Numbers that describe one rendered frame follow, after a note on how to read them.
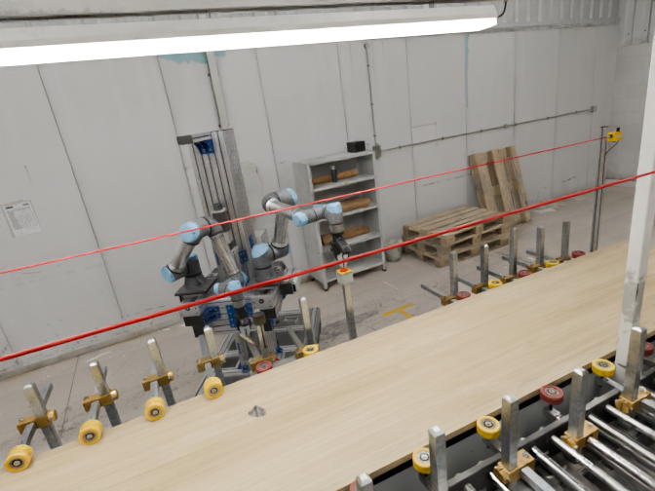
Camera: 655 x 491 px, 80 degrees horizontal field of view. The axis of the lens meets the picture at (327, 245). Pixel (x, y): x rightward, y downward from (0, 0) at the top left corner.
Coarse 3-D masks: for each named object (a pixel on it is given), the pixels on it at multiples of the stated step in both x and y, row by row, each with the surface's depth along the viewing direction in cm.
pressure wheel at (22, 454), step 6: (12, 450) 151; (18, 450) 150; (24, 450) 152; (30, 450) 154; (12, 456) 148; (18, 456) 149; (24, 456) 150; (30, 456) 153; (6, 462) 148; (12, 462) 149; (18, 462) 149; (24, 462) 150; (6, 468) 148; (12, 468) 149; (18, 468) 150; (24, 468) 151
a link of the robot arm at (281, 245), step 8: (280, 192) 236; (288, 192) 238; (280, 200) 234; (288, 200) 237; (296, 200) 241; (280, 216) 246; (280, 224) 250; (288, 224) 254; (280, 232) 254; (272, 240) 262; (280, 240) 258; (280, 248) 261; (288, 248) 267; (280, 256) 265
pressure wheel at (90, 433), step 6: (90, 420) 161; (96, 420) 162; (84, 426) 158; (90, 426) 158; (96, 426) 160; (84, 432) 156; (90, 432) 158; (96, 432) 158; (78, 438) 156; (84, 438) 157; (90, 438) 158; (96, 438) 159; (84, 444) 158; (90, 444) 159
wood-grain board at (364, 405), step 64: (448, 320) 211; (512, 320) 203; (576, 320) 196; (640, 320) 188; (256, 384) 181; (320, 384) 175; (384, 384) 170; (448, 384) 164; (512, 384) 159; (64, 448) 159; (128, 448) 154; (192, 448) 150; (256, 448) 146; (320, 448) 142; (384, 448) 138
